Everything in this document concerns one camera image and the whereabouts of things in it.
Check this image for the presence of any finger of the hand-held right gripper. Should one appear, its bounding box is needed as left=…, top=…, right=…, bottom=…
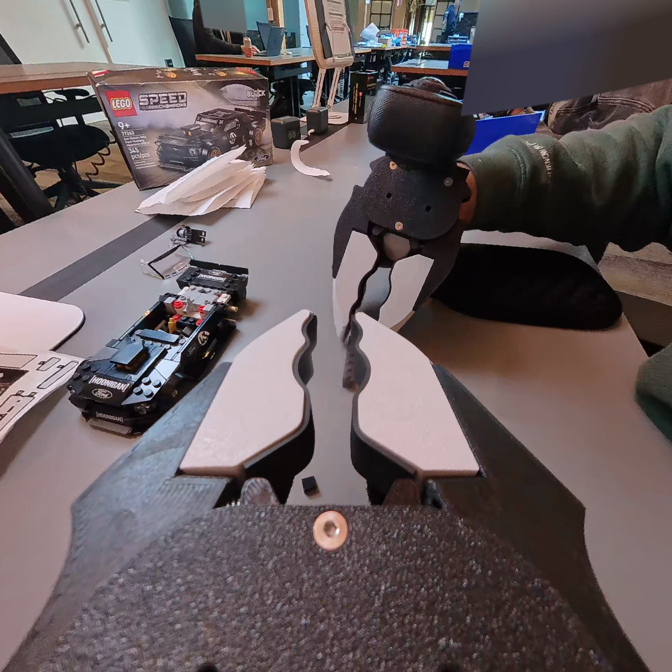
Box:
left=332, top=230, right=380, bottom=342
left=378, top=252, right=438, bottom=335

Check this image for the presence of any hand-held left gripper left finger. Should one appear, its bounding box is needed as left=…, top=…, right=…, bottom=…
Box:
left=179, top=310, right=318, bottom=480

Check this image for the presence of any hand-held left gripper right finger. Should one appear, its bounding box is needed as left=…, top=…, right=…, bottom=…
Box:
left=350, top=312, right=482, bottom=505

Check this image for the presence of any black long lego plate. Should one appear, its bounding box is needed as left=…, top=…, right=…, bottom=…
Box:
left=341, top=326, right=365, bottom=392

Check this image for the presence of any black lego car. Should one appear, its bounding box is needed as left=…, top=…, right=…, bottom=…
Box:
left=68, top=260, right=251, bottom=438

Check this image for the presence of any sticker sheet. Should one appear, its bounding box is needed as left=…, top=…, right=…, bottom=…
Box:
left=0, top=351, right=84, bottom=443

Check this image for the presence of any clear lego windshield piece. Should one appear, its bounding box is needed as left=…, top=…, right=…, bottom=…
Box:
left=142, top=247, right=196, bottom=280

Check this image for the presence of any lego set box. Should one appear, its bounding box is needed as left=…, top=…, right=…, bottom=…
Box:
left=90, top=66, right=276, bottom=191

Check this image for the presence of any blue plastic bin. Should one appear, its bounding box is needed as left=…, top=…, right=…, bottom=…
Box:
left=462, top=111, right=548, bottom=157

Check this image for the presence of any small dark box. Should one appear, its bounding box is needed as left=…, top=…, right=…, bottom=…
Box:
left=349, top=69, right=380, bottom=126

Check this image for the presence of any black object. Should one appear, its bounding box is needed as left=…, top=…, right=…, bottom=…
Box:
left=270, top=115, right=303, bottom=149

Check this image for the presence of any white booklet stand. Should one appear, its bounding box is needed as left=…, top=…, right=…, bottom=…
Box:
left=0, top=291, right=86, bottom=358
left=304, top=0, right=357, bottom=126

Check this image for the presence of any wooden top desk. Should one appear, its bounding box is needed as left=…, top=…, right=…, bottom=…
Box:
left=0, top=61, right=150, bottom=100
left=195, top=48, right=317, bottom=118

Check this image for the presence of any white ring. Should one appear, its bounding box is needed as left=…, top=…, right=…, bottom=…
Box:
left=290, top=138, right=330, bottom=178

